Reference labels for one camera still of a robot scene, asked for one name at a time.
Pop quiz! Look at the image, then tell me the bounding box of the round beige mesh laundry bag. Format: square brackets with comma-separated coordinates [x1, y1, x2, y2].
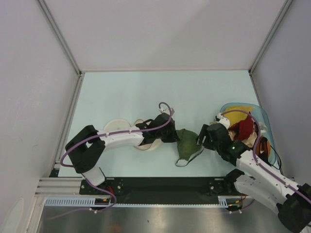
[100, 119, 162, 151]

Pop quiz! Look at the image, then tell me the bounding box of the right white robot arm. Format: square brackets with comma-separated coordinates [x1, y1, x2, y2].
[197, 123, 311, 233]

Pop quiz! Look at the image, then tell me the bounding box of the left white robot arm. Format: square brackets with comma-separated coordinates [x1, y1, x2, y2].
[65, 113, 179, 194]

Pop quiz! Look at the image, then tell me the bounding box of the red lace garment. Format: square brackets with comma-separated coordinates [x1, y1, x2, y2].
[229, 116, 254, 141]

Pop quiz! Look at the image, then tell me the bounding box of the yellow garment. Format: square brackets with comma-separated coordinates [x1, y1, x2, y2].
[224, 105, 253, 127]

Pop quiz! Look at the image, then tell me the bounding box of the orange black garment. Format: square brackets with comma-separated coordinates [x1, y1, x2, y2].
[256, 136, 271, 160]

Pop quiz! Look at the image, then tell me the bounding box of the translucent blue plastic basket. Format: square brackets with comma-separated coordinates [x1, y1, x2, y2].
[220, 103, 276, 166]

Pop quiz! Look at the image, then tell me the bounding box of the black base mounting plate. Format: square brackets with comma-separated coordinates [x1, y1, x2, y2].
[80, 176, 253, 205]

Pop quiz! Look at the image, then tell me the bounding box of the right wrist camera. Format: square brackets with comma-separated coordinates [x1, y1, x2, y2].
[215, 113, 230, 129]

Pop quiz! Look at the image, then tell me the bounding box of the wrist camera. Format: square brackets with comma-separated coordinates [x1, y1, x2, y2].
[159, 107, 175, 117]
[215, 113, 230, 129]

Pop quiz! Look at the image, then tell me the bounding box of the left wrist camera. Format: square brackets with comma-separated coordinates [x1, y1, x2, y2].
[159, 107, 175, 117]

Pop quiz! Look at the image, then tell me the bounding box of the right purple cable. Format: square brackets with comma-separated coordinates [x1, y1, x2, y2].
[218, 110, 311, 214]

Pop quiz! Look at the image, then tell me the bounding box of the purple cable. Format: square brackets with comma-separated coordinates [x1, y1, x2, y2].
[60, 102, 173, 220]
[218, 110, 311, 214]

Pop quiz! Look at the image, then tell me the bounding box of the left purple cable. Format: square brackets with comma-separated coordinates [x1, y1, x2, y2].
[60, 102, 173, 220]

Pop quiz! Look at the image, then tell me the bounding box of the white slotted cable duct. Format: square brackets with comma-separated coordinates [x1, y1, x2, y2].
[45, 197, 242, 208]

